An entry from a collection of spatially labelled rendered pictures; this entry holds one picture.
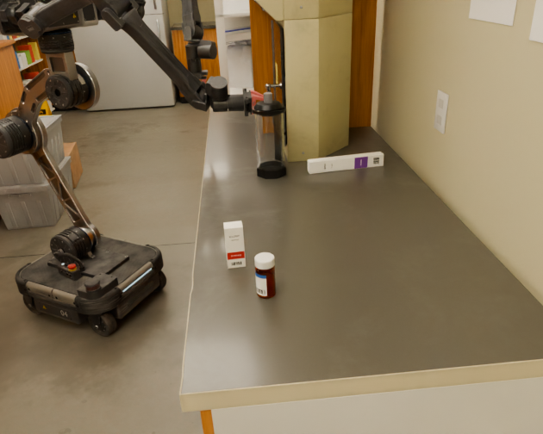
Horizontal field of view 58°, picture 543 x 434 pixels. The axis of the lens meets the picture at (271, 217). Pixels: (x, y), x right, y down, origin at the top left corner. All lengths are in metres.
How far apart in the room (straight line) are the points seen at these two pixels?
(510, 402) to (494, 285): 0.25
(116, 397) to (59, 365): 0.37
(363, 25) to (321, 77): 0.44
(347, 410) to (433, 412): 0.16
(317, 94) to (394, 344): 1.00
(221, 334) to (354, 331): 0.25
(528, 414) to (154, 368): 1.64
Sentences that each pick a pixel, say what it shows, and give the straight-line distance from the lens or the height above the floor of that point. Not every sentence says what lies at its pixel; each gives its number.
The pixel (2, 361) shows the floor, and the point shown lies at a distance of 2.65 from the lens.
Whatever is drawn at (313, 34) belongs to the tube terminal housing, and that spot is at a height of 1.37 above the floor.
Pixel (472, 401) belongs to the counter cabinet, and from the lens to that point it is 0.99.
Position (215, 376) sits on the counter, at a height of 0.94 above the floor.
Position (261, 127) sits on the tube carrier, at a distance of 1.56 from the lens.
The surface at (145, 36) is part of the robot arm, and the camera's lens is 1.67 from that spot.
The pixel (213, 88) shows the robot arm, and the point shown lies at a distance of 1.66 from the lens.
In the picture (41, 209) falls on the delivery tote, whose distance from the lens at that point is 3.74.
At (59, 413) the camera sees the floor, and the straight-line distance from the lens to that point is 2.28.
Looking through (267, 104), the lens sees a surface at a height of 1.18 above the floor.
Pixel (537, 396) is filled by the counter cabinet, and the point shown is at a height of 0.85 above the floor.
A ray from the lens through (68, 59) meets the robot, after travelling 2.26.
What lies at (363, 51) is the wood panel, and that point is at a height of 1.25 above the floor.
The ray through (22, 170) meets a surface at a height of 0.43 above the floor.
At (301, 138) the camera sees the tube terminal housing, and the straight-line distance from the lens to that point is 1.73.
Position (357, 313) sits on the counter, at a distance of 1.00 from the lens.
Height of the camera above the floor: 1.55
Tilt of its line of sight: 27 degrees down
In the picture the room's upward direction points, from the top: 3 degrees counter-clockwise
